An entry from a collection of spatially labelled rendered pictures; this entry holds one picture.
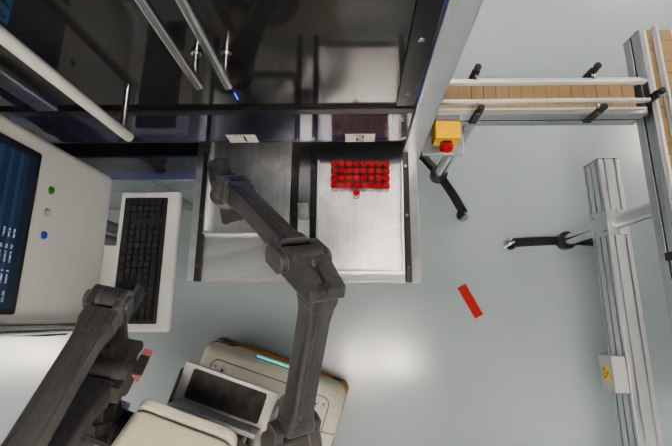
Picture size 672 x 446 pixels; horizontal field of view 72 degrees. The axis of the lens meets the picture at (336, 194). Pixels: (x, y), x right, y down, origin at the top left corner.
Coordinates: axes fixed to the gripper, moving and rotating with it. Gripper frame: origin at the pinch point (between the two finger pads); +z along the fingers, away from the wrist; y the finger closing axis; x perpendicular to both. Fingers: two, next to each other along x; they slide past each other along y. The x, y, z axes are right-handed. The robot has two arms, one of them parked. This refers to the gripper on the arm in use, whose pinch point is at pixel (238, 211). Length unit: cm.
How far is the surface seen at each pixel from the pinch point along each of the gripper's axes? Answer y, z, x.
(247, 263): -15.0, 4.5, 1.1
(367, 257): -22.3, 4.0, -34.2
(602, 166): -7, 36, -132
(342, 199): -3.1, 3.7, -31.4
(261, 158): 16.4, 3.7, -9.8
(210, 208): 4.5, 4.1, 8.9
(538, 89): 14, -2, -99
